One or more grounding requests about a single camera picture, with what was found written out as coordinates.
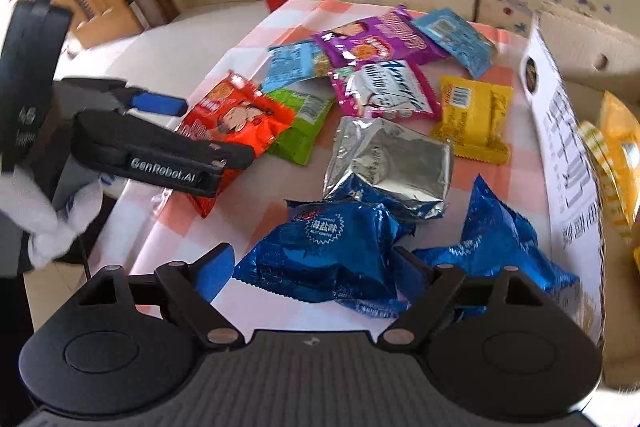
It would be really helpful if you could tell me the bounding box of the red orange snack packet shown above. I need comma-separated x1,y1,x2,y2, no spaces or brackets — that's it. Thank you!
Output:
176,69,298,219

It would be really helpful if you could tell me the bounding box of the blue foil packet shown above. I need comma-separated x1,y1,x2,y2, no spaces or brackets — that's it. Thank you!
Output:
233,200,416,319
413,176,579,297

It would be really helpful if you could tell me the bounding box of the green snack packet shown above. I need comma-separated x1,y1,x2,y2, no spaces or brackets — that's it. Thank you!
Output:
267,89,335,166

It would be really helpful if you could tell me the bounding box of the silver foil packet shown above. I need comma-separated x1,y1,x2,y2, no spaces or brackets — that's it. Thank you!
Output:
323,116,454,222

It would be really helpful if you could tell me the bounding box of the white pink America packet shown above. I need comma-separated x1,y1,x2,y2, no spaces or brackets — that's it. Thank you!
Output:
329,60,442,121

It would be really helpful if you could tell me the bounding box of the purple snack packet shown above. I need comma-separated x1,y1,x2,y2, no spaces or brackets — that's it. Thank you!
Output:
312,9,449,67

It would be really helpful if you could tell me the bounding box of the light blue packet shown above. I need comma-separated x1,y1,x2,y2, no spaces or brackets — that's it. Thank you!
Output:
260,40,332,93
411,8,497,79

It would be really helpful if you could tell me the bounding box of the white gloved hand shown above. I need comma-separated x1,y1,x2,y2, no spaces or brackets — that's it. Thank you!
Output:
1,167,103,269

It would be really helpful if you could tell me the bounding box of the yellow snack packet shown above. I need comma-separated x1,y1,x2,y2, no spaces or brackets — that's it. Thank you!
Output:
431,76,513,165

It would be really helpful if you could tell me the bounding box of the orange yellow packet in box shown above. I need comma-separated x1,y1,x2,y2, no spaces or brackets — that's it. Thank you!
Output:
578,91,639,241

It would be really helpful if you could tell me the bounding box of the cardboard box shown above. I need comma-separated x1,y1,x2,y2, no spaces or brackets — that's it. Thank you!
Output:
520,3,639,391

